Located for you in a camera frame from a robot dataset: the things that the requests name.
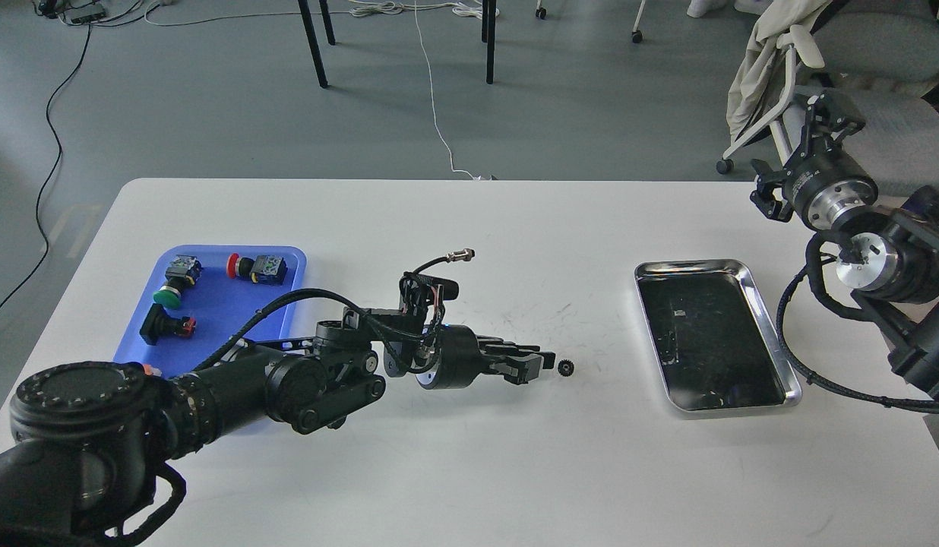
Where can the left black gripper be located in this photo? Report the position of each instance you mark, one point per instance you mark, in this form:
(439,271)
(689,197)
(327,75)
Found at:
(459,360)

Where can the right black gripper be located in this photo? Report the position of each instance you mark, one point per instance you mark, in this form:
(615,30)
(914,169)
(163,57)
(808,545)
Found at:
(822,182)

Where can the small black gear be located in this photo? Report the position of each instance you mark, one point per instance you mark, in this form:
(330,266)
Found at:
(566,367)

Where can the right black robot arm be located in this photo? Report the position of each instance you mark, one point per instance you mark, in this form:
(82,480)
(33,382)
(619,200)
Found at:
(864,263)

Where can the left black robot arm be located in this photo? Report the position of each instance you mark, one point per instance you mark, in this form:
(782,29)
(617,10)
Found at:
(93,441)

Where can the silver metal tray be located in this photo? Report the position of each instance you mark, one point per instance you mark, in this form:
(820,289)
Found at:
(714,342)

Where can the blue plastic tray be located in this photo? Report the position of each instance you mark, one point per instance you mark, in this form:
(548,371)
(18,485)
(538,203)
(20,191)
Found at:
(219,304)

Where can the beige jacket on chair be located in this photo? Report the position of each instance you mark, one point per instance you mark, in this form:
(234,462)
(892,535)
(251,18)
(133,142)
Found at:
(759,58)

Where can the grey office chair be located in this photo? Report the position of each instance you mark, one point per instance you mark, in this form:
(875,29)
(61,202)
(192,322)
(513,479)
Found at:
(885,56)

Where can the chair caster wheel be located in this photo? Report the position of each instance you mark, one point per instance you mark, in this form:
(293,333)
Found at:
(637,33)

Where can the black table leg right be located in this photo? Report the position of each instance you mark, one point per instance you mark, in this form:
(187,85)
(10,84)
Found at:
(488,36)

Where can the black table leg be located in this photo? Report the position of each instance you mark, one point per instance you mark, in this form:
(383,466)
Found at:
(488,36)
(327,22)
(313,43)

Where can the black table leg rear left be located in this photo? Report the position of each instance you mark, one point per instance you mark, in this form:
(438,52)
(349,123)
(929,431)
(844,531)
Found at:
(327,22)

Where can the power strip on floor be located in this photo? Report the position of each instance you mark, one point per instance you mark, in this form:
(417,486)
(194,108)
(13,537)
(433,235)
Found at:
(84,14)

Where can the red push button switch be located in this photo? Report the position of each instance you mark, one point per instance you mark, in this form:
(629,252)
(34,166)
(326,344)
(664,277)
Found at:
(267,269)

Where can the green push button switch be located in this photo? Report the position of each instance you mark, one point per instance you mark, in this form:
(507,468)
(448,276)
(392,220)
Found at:
(181,274)

